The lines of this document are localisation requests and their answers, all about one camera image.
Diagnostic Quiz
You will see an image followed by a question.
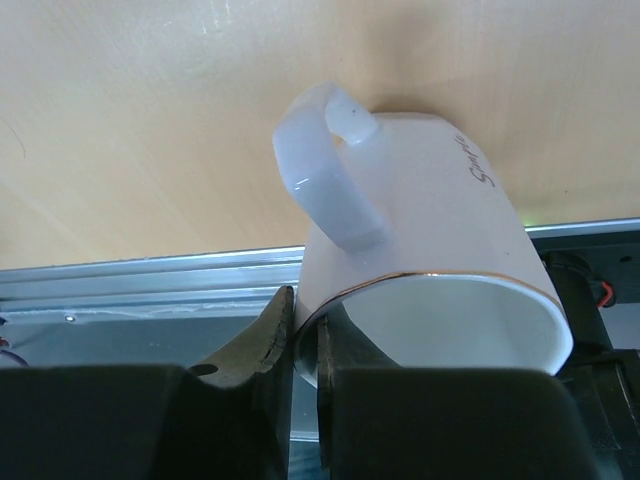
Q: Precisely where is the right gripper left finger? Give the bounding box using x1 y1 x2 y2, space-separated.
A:
1 286 294 479

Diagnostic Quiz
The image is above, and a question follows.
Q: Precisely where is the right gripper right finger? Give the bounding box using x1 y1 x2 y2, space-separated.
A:
317 310 600 479

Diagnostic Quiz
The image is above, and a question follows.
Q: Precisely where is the white mug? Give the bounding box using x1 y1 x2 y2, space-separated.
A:
272 82 574 383

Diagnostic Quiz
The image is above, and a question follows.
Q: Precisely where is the aluminium frame rail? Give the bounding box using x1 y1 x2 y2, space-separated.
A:
1 219 639 442

